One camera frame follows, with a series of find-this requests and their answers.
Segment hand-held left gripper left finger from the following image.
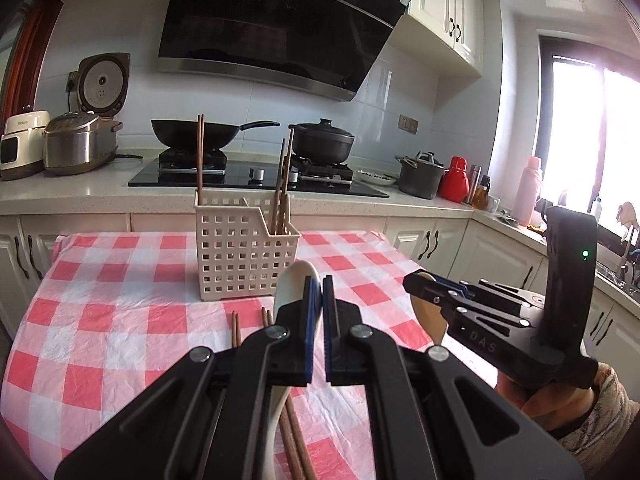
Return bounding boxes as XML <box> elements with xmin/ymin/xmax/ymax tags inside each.
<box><xmin>55</xmin><ymin>275</ymin><xmax>323</xmax><ymax>480</ymax></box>

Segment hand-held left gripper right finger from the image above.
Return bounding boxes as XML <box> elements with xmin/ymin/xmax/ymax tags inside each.
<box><xmin>322</xmin><ymin>274</ymin><xmax>586</xmax><ymax>480</ymax></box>

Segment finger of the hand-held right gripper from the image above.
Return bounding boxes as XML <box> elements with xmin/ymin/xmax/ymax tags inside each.
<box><xmin>401</xmin><ymin>272</ymin><xmax>502</xmax><ymax>315</ymax></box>
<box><xmin>416</xmin><ymin>270</ymin><xmax>545</xmax><ymax>310</ymax></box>

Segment small white ceramic spoon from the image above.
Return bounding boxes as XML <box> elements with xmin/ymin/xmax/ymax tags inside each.
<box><xmin>411</xmin><ymin>270</ymin><xmax>448</xmax><ymax>347</ymax></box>

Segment large white ceramic spoon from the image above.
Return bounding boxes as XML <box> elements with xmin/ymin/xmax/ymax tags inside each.
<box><xmin>267</xmin><ymin>260</ymin><xmax>321</xmax><ymax>480</ymax></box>

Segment white perforated utensil basket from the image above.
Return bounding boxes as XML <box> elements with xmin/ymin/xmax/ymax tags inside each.
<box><xmin>194</xmin><ymin>191</ymin><xmax>301</xmax><ymax>302</ymax></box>

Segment person's right forearm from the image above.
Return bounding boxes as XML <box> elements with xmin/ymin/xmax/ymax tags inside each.
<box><xmin>555</xmin><ymin>362</ymin><xmax>638</xmax><ymax>480</ymax></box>

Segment person's right hand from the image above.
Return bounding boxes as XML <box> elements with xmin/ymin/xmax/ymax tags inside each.
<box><xmin>495</xmin><ymin>372</ymin><xmax>598</xmax><ymax>432</ymax></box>

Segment steel kitchen faucet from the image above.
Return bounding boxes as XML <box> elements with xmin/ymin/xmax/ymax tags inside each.
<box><xmin>619</xmin><ymin>225</ymin><xmax>640</xmax><ymax>291</ymax></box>

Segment oil bottle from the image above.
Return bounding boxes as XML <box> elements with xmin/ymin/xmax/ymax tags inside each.
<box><xmin>472</xmin><ymin>176</ymin><xmax>492</xmax><ymax>210</ymax></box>

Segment red thermos jug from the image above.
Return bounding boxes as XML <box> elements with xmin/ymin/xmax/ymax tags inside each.
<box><xmin>439</xmin><ymin>156</ymin><xmax>471</xmax><ymax>203</ymax></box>

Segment steel vacuum bottle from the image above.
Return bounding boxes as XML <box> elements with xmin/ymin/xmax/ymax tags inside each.
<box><xmin>466</xmin><ymin>165</ymin><xmax>482</xmax><ymax>206</ymax></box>

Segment grey stockpot with lid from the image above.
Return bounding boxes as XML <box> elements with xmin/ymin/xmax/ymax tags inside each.
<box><xmin>395</xmin><ymin>151</ymin><xmax>447</xmax><ymax>200</ymax></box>

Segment pink water bottle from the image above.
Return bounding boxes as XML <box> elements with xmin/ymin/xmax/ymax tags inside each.
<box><xmin>512</xmin><ymin>156</ymin><xmax>543</xmax><ymax>227</ymax></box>

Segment plate with food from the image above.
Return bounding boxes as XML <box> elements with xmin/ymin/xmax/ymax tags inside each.
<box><xmin>355</xmin><ymin>170</ymin><xmax>398</xmax><ymax>186</ymax></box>

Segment black glass gas stove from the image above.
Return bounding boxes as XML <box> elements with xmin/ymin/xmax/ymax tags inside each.
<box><xmin>128</xmin><ymin>147</ymin><xmax>391</xmax><ymax>198</ymax></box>

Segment black lidded cooking pot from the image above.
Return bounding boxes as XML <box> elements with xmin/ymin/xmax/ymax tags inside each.
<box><xmin>288</xmin><ymin>119</ymin><xmax>356</xmax><ymax>165</ymax></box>

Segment kitchen window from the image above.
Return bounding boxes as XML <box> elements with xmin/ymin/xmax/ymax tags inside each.
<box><xmin>537</xmin><ymin>35</ymin><xmax>640</xmax><ymax>241</ymax></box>

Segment red white checkered tablecloth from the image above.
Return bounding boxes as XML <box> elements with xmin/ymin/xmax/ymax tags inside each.
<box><xmin>0</xmin><ymin>230</ymin><xmax>501</xmax><ymax>480</ymax></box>

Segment black wok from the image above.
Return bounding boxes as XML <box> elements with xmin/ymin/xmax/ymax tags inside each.
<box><xmin>151</xmin><ymin>119</ymin><xmax>281</xmax><ymax>151</ymax></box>

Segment white stone kitchen countertop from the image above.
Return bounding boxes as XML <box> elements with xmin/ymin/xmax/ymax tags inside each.
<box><xmin>0</xmin><ymin>147</ymin><xmax>640</xmax><ymax>301</ymax></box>

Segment white upper kitchen cabinets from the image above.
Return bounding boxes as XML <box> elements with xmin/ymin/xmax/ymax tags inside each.
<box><xmin>40</xmin><ymin>0</ymin><xmax>485</xmax><ymax>78</ymax></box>

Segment steel rice cooker open lid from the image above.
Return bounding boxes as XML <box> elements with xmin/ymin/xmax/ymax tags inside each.
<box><xmin>42</xmin><ymin>52</ymin><xmax>132</xmax><ymax>176</ymax></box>

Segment black glass range hood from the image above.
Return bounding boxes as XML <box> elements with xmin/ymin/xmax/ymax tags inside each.
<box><xmin>157</xmin><ymin>0</ymin><xmax>413</xmax><ymax>102</ymax></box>

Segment small white electric cooker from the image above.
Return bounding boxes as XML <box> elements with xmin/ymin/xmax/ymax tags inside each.
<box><xmin>0</xmin><ymin>111</ymin><xmax>51</xmax><ymax>181</ymax></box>

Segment red wooden glass sliding door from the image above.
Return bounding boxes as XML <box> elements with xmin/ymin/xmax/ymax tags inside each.
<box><xmin>0</xmin><ymin>0</ymin><xmax>63</xmax><ymax>121</ymax></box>

